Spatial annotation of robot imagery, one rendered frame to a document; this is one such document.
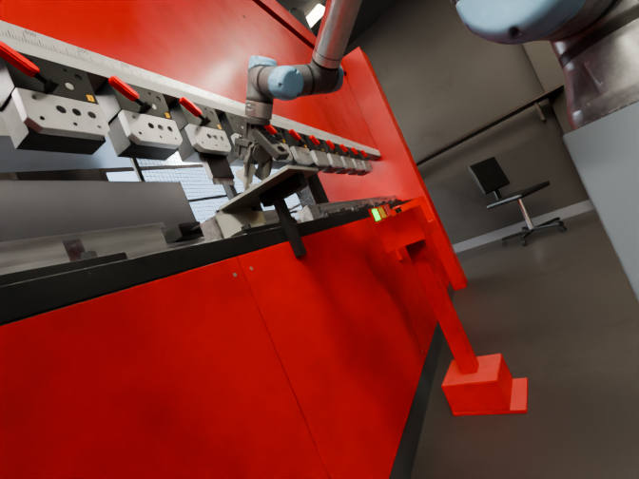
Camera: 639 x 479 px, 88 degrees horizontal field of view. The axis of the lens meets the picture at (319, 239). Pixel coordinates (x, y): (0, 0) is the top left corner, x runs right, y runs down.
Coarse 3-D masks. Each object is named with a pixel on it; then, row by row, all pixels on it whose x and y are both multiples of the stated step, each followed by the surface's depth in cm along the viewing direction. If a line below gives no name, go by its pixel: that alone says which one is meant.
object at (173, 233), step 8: (176, 224) 110; (184, 224) 111; (192, 224) 113; (168, 232) 110; (176, 232) 108; (184, 232) 109; (192, 232) 111; (200, 232) 114; (168, 240) 110; (176, 240) 110
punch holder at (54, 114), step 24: (0, 72) 61; (48, 72) 66; (72, 72) 71; (0, 96) 62; (24, 96) 60; (48, 96) 64; (72, 96) 69; (24, 120) 60; (48, 120) 62; (72, 120) 66; (96, 120) 71; (24, 144) 63; (48, 144) 66; (72, 144) 70; (96, 144) 73
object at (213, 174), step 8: (208, 160) 102; (216, 160) 105; (224, 160) 109; (208, 168) 101; (216, 168) 103; (224, 168) 107; (208, 176) 101; (216, 176) 102; (224, 176) 105; (232, 176) 109; (216, 184) 102; (224, 184) 105; (232, 184) 109
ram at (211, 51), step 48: (0, 0) 64; (48, 0) 73; (96, 0) 84; (144, 0) 100; (192, 0) 124; (240, 0) 162; (48, 48) 68; (96, 48) 78; (144, 48) 92; (192, 48) 112; (240, 48) 142; (288, 48) 195; (192, 96) 102; (240, 96) 127; (336, 96) 244
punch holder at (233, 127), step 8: (224, 112) 114; (224, 120) 114; (232, 120) 116; (240, 120) 120; (224, 128) 115; (232, 128) 113; (240, 128) 118; (232, 136) 114; (240, 136) 115; (232, 144) 115; (232, 152) 115; (232, 160) 116; (240, 160) 117
